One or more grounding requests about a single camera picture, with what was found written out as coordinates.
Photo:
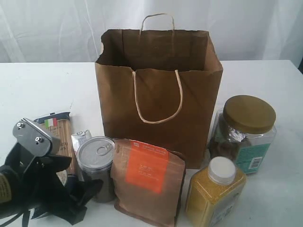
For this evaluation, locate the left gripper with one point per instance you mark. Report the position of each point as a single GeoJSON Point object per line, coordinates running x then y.
{"type": "Point", "coordinates": [35, 158]}

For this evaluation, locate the metal-lid dark can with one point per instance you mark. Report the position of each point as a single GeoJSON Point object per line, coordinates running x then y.
{"type": "Point", "coordinates": [95, 158]}

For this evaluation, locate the yellow grain plastic bottle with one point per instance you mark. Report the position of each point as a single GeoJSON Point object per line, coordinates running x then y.
{"type": "Point", "coordinates": [213, 192]}

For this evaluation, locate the clear jar gold lid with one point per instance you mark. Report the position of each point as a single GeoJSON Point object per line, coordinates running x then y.
{"type": "Point", "coordinates": [243, 132]}

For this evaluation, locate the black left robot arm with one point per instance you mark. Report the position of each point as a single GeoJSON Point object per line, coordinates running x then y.
{"type": "Point", "coordinates": [17, 200]}

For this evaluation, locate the brown paper bag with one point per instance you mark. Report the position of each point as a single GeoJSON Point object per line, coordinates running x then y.
{"type": "Point", "coordinates": [159, 87]}

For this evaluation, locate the small milk carton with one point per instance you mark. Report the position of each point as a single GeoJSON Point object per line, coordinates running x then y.
{"type": "Point", "coordinates": [77, 140]}

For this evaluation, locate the spaghetti packet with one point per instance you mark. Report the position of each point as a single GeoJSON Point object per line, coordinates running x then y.
{"type": "Point", "coordinates": [59, 124]}

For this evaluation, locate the brown pouch orange label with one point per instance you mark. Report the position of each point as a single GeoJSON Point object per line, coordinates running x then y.
{"type": "Point", "coordinates": [148, 182]}

